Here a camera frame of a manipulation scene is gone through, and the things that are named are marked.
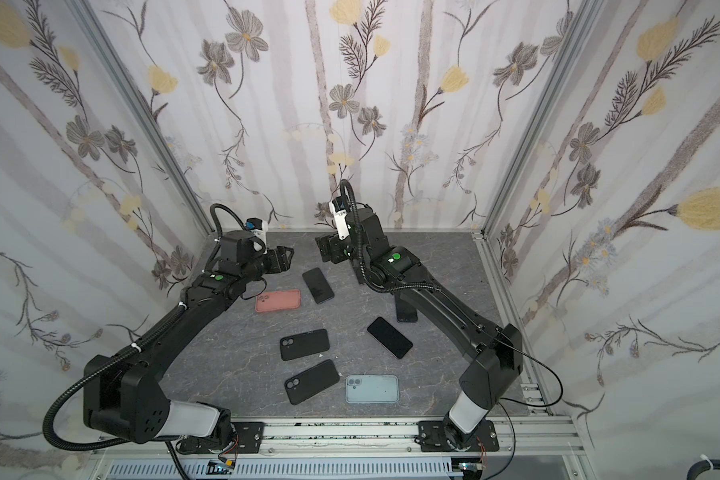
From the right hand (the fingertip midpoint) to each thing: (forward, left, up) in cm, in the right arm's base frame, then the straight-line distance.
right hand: (328, 223), depth 71 cm
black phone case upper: (-17, +8, -37) cm, 41 cm away
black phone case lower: (-29, +6, -36) cm, 46 cm away
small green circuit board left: (-48, +25, -38) cm, 66 cm away
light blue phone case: (-29, -13, -35) cm, 48 cm away
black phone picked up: (+5, +6, -37) cm, 37 cm away
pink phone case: (-1, +20, -39) cm, 44 cm away
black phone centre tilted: (-13, -19, -37) cm, 43 cm away
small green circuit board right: (-46, -37, -33) cm, 68 cm away
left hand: (+3, +15, -12) cm, 19 cm away
